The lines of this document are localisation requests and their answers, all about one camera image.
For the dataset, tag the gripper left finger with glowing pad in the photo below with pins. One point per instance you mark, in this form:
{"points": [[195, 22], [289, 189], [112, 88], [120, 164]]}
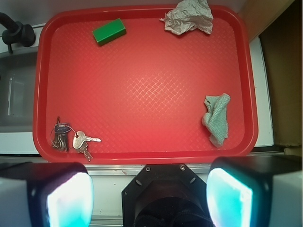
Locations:
{"points": [[45, 195]]}

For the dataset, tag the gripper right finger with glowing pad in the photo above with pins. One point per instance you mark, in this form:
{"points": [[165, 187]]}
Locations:
{"points": [[256, 191]]}

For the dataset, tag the light blue cloth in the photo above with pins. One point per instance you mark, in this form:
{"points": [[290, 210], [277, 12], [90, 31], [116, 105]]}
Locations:
{"points": [[215, 119]]}

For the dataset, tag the bunch of keys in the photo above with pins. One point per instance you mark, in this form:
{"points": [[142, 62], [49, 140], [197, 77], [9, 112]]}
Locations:
{"points": [[64, 138]]}

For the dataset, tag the grey sink basin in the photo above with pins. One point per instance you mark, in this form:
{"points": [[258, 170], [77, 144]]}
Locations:
{"points": [[17, 85]]}

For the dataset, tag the red plastic tray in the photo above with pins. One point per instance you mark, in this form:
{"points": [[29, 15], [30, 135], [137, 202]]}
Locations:
{"points": [[143, 93]]}

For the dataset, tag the black faucet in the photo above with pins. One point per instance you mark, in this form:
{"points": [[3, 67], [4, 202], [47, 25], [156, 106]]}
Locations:
{"points": [[16, 32]]}

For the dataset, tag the crumpled grey paper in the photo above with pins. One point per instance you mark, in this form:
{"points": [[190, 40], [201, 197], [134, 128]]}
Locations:
{"points": [[189, 15]]}

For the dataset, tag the green rectangular block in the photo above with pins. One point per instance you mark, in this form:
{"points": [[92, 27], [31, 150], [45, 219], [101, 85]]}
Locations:
{"points": [[109, 32]]}

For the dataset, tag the black octagonal mount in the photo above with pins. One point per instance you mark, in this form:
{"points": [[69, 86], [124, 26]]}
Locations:
{"points": [[165, 196]]}

